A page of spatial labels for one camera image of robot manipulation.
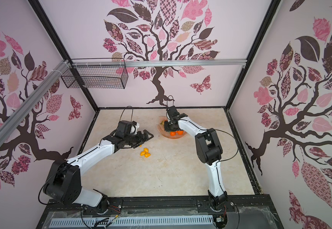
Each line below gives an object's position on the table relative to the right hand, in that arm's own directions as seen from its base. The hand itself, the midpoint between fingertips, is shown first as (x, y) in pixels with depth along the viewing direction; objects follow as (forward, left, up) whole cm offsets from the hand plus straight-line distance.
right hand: (166, 126), depth 99 cm
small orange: (-3, -4, -5) cm, 7 cm away
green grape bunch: (+5, +3, -2) cm, 6 cm away
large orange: (-2, -10, -4) cm, 11 cm away
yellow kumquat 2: (-18, +17, -6) cm, 25 cm away
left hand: (-15, +11, +6) cm, 19 cm away
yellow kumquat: (-15, +14, -7) cm, 22 cm away
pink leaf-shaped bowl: (+2, +5, -4) cm, 7 cm away
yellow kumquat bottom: (-18, +13, -7) cm, 23 cm away
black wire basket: (+26, +40, +27) cm, 55 cm away
